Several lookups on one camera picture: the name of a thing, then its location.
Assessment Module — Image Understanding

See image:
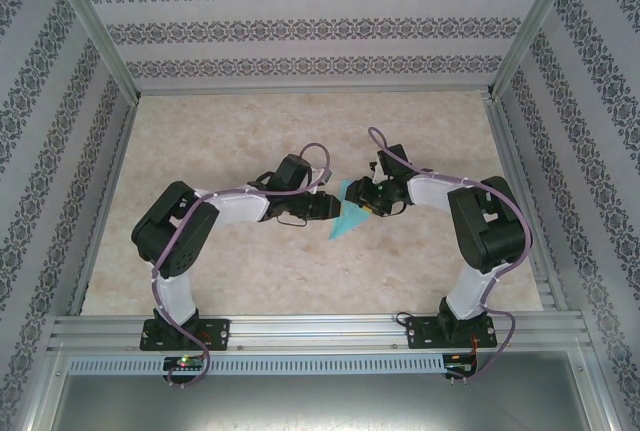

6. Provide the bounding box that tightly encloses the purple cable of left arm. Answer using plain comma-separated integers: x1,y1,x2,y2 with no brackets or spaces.
149,142,334,390

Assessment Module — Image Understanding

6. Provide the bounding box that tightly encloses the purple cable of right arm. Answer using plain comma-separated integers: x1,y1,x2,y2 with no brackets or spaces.
367,125,532,387

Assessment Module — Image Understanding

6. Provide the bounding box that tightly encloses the slotted grey cable duct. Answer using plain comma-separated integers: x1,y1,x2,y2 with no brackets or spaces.
67,353,446,375

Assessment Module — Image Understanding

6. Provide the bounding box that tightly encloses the grey metal sheet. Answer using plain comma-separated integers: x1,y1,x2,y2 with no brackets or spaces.
47,373,616,431

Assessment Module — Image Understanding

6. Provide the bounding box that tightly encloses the long aluminium mounting rail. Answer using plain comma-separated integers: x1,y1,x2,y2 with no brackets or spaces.
47,314,596,352

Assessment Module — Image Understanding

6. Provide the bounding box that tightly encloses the aluminium side rail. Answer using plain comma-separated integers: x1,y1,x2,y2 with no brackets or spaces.
69,100,141,317
482,98,569,312

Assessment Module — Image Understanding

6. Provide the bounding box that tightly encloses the black base plate left arm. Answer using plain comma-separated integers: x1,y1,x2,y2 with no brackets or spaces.
139,318,231,352

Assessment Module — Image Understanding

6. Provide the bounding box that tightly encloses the black base plate right arm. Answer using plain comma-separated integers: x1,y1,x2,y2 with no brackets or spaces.
407,315,500,351

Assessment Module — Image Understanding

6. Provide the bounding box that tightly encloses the aluminium frame post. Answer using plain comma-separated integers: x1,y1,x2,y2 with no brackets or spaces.
43,0,141,102
487,0,599,100

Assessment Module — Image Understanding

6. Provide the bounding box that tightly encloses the controller board with green light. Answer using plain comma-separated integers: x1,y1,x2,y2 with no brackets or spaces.
163,356,206,371

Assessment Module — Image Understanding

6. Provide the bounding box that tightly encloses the aluminium cross bar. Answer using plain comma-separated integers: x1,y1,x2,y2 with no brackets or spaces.
137,84,494,98

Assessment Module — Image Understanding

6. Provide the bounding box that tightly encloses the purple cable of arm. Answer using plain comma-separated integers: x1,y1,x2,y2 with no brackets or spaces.
367,125,532,387
149,142,334,390

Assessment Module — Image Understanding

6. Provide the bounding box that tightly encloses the turquoise cloth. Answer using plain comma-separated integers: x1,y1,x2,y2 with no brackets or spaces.
327,178,375,242

